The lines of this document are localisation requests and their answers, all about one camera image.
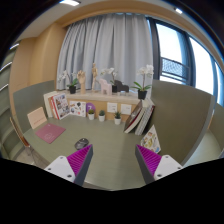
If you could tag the white orchid right pot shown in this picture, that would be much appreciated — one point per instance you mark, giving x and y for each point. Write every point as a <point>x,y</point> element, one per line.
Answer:
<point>142,88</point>

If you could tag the small potted plant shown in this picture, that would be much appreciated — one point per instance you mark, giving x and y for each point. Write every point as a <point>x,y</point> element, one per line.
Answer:
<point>117,117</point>
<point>91,114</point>
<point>101,115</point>

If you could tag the illustrated booklet on desk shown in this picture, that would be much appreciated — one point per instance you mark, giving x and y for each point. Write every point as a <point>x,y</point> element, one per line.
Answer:
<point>151,141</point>

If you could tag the white orchid middle pot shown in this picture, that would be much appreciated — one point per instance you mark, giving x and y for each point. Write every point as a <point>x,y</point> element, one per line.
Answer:
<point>113,73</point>

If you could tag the wooden hand model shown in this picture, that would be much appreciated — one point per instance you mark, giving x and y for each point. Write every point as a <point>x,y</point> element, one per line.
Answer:
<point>82,78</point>

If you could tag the small potted plant right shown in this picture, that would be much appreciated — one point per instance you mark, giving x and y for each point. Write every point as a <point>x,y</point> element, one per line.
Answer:
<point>117,117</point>

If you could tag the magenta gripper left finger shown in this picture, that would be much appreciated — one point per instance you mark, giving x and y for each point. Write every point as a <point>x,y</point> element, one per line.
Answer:
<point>74,167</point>

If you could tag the small potted plant left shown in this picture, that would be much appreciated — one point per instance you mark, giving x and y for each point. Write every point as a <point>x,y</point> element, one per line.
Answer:
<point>91,114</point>

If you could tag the beige leaning card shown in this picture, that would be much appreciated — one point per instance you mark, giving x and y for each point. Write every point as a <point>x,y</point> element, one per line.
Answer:
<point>36,117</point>

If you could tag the white orchid left pot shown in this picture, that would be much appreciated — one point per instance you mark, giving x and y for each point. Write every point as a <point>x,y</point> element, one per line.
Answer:
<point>73,81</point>

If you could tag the white book behind magazine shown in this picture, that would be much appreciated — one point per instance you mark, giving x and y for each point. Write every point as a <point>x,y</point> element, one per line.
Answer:
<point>47,96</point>

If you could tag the purple round card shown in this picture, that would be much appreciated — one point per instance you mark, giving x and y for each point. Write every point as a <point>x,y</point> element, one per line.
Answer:
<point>90,106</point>

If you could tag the white illustrated card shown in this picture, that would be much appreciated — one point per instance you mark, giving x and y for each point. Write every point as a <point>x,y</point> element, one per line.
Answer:
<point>78,108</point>

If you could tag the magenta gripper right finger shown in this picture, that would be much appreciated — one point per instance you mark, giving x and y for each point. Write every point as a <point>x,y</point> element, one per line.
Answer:
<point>153,166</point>

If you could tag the white orchid pot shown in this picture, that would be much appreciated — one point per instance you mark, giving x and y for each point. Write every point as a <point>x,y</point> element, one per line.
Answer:
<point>142,88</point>
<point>113,73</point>
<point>73,81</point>

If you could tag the grey desk partition right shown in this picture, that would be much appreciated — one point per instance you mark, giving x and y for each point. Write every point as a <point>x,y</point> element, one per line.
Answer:
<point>181,117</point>

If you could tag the pink arch sculpture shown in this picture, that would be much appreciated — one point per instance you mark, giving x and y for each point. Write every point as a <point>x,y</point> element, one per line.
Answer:
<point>106,88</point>

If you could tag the colourful magazine leaning left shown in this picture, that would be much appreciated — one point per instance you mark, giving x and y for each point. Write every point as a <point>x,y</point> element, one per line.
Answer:
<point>61,105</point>

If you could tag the grey desk partition left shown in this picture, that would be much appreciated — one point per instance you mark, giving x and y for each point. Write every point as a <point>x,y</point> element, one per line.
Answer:
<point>29,99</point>

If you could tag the grey curtain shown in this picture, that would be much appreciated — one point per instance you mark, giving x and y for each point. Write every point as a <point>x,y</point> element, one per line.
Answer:
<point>120,40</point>

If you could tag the small potted plant middle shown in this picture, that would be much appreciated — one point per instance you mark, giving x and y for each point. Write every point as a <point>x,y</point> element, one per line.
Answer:
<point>101,115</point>

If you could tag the white wall socket plate left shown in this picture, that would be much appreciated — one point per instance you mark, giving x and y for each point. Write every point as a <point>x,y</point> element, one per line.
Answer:
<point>111,107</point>

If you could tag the white leaning book stack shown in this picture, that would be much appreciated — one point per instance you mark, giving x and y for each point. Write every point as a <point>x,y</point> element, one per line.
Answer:
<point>148,106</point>

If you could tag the dark red leaning book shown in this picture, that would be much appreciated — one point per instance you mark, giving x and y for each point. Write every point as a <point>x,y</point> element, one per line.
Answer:
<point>133,115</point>

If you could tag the wooden mannequin figure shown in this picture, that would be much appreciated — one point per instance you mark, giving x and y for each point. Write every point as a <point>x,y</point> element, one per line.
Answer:
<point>95,74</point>

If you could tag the dark grey computer mouse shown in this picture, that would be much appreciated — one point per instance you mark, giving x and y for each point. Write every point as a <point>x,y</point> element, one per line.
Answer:
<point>83,142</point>

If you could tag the dark arch sculpture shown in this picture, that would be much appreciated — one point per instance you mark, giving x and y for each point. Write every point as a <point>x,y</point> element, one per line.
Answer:
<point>121,86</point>

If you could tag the white wall socket plate right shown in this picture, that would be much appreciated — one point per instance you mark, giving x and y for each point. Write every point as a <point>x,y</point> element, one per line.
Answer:
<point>126,109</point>

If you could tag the pink notebook on desk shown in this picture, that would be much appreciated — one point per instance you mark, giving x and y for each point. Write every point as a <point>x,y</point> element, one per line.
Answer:
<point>49,132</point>

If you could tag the wooden shelf unit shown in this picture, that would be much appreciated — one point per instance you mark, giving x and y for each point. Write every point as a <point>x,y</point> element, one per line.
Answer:
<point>100,101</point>

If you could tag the white wall socket plate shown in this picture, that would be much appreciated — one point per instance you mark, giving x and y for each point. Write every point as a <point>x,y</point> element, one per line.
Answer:
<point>126,109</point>
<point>111,107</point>

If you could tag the grey desk partition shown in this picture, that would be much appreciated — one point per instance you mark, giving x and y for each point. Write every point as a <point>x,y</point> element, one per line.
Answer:
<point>181,117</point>
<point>29,99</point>

